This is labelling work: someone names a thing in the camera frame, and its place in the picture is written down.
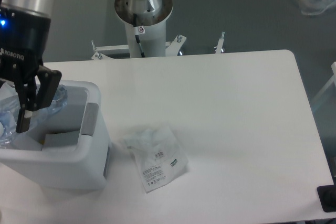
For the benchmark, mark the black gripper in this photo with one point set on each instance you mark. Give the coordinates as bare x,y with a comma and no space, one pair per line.
23,42

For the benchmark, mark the white trash can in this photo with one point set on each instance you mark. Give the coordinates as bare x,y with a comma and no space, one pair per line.
83,168

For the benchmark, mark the white plastic wrapper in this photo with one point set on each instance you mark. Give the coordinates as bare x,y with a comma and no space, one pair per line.
158,156

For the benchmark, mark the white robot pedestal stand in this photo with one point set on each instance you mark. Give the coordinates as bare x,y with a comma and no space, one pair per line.
145,27

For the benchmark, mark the crushed clear plastic bottle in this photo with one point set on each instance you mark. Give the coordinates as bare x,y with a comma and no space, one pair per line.
10,107

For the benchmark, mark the black device at table edge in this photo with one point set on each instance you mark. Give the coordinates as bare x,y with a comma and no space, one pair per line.
326,195

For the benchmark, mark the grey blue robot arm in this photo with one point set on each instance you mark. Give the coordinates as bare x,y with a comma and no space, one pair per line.
25,26

